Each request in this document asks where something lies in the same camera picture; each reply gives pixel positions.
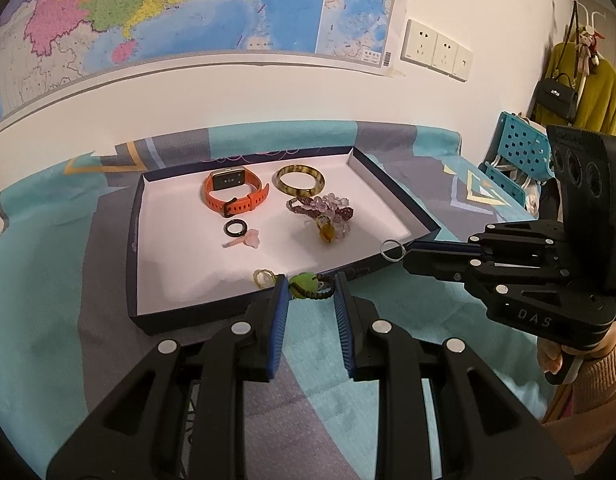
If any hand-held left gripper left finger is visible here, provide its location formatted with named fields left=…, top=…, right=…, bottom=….
left=46, top=276, right=293, bottom=480

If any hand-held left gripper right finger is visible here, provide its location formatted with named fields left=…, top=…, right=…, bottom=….
left=333, top=272, right=574, bottom=480

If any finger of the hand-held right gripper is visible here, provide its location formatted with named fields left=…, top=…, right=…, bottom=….
left=403, top=252, right=564, bottom=302
left=412, top=220, right=564, bottom=261

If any green jade pendant with cord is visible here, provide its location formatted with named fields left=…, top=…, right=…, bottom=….
left=287, top=271, right=339, bottom=302

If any clear crystal bead bracelet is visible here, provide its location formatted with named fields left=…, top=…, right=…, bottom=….
left=302, top=212, right=353, bottom=243

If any maroon beaded bracelet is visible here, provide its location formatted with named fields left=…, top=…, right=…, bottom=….
left=286, top=196, right=356, bottom=221

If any white tray with dark rim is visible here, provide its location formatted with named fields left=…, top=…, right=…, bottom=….
left=126, top=145, right=443, bottom=337

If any person's right forearm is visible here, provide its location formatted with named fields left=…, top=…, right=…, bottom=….
left=540, top=320, right=616, bottom=478

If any person's right hand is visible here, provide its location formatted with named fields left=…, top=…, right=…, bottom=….
left=537, top=332, right=564, bottom=375

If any pink hair clip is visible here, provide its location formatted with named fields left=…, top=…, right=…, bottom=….
left=223, top=230, right=263, bottom=250

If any blue perforated plastic chair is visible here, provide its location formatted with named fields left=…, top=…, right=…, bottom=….
left=480, top=111, right=556, bottom=208

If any tortoiseshell bangle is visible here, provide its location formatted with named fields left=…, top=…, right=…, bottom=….
left=274, top=163, right=326, bottom=198

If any yellow coat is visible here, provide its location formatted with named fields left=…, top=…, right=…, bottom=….
left=530, top=30, right=616, bottom=136

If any black handbag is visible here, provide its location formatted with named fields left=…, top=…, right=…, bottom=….
left=533, top=72, right=579, bottom=126

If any orange smartwatch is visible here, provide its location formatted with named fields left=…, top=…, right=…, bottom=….
left=203, top=165, right=269, bottom=217

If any white coat rack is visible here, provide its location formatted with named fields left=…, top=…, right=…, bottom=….
left=570, top=0, right=609, bottom=111

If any lilac crystal bracelet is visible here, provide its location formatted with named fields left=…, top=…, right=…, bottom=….
left=308, top=192, right=349, bottom=211

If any white wall socket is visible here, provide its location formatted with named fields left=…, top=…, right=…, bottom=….
left=400, top=19, right=437, bottom=68
left=430, top=32, right=461, bottom=76
left=453, top=45, right=475, bottom=82

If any wall map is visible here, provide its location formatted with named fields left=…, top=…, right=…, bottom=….
left=0, top=0, right=403, bottom=133

